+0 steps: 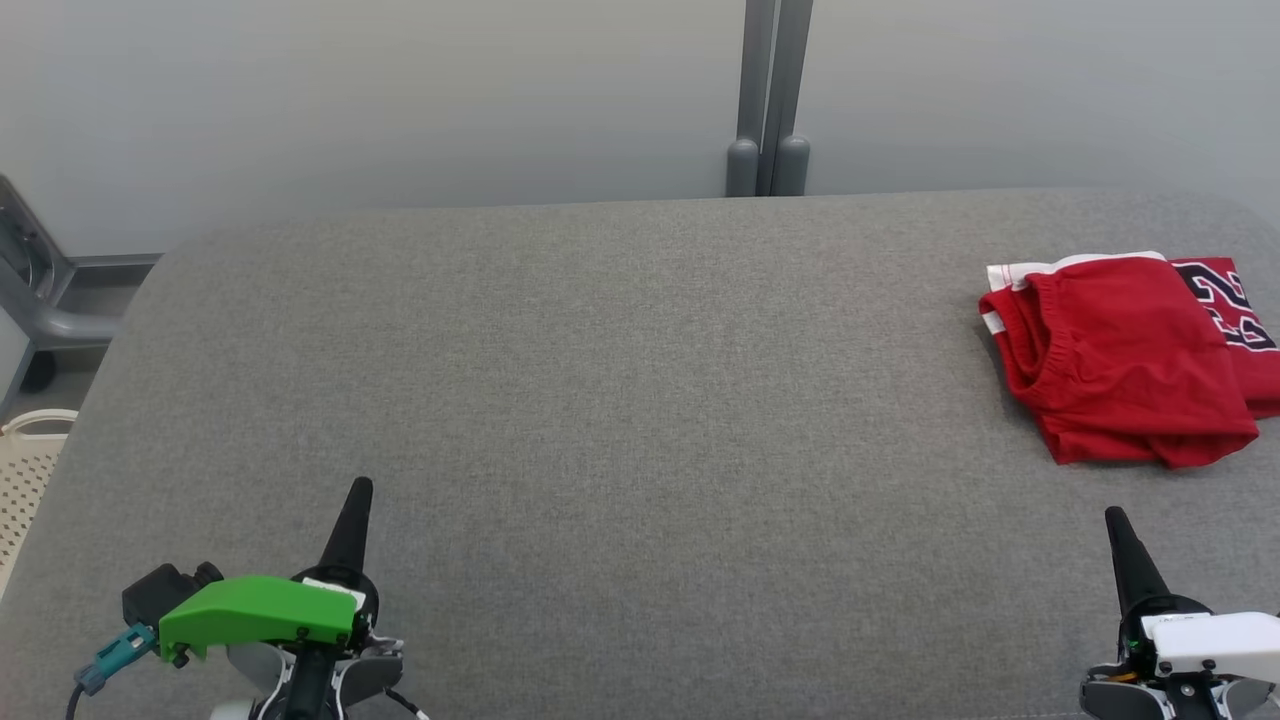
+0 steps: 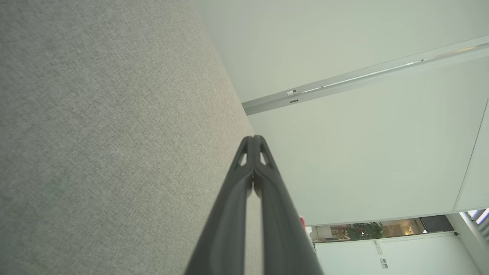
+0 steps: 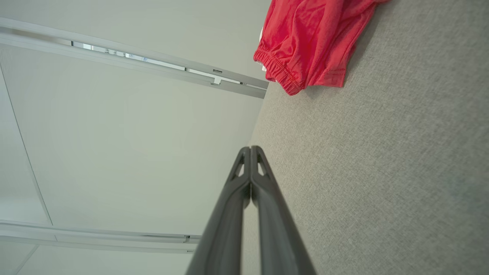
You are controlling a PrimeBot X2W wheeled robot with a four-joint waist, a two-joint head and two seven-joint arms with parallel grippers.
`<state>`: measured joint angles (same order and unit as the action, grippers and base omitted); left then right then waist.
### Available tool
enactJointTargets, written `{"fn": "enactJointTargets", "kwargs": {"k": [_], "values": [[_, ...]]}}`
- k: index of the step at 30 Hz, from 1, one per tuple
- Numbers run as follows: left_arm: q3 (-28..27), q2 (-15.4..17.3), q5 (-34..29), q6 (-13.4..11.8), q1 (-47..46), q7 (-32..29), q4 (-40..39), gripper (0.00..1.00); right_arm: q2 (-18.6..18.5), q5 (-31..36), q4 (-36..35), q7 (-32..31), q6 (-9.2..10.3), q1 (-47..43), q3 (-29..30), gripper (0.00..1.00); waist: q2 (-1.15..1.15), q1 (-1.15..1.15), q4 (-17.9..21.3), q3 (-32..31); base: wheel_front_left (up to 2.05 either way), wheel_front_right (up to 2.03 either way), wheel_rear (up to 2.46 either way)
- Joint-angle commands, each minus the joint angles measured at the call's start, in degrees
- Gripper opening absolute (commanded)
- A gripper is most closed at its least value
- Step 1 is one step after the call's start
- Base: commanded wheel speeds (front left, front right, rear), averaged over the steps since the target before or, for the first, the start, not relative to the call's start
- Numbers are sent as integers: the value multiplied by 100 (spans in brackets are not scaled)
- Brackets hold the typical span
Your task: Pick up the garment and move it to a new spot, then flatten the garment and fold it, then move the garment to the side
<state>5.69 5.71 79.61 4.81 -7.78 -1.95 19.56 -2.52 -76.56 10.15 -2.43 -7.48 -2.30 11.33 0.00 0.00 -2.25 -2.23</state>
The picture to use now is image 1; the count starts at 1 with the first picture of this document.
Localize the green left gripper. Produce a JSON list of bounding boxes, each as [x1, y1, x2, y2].
[[158, 477, 381, 666]]

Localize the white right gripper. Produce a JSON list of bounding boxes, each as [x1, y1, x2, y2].
[[1104, 506, 1280, 681]]

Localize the red shorts with white stripe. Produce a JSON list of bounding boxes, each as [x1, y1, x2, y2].
[[978, 255, 1261, 469]]

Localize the red jersey with number 23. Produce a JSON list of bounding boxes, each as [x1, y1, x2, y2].
[[980, 250, 1280, 421]]

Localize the cream plastic laundry basket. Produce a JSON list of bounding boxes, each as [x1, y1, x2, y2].
[[0, 408, 79, 601]]

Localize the teal left camera cable plug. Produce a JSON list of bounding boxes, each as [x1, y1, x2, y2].
[[75, 623, 159, 696]]

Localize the grey metal frame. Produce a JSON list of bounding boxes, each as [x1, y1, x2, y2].
[[0, 175, 161, 351]]

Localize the grey partition post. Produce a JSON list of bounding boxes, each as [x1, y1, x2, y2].
[[765, 0, 813, 198], [725, 0, 779, 198]]

